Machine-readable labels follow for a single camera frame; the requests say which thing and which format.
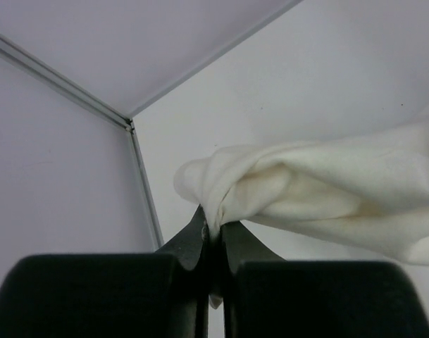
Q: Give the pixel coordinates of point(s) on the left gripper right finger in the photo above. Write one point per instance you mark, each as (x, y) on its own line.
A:
(266, 296)

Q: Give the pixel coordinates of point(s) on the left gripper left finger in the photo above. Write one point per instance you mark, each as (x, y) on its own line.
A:
(159, 294)

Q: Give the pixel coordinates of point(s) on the white t shirt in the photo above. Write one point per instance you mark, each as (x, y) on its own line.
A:
(370, 192)

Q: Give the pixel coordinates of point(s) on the left aluminium frame post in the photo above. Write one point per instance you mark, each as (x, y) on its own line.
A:
(33, 66)

